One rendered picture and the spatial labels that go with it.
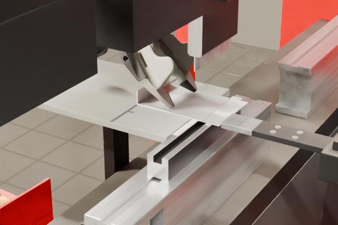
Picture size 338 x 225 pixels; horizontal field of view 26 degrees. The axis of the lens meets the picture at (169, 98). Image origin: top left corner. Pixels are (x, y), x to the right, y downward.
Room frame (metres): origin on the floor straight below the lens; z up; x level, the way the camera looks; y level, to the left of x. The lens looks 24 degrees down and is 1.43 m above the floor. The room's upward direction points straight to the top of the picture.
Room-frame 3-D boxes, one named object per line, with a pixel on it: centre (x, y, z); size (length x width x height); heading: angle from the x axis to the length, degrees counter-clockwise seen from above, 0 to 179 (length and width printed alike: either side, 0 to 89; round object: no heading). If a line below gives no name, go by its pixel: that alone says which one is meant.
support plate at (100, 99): (0.97, 0.07, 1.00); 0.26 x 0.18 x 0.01; 59
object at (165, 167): (0.86, -0.04, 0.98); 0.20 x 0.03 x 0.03; 149
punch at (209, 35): (0.90, -0.06, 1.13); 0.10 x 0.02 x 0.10; 149
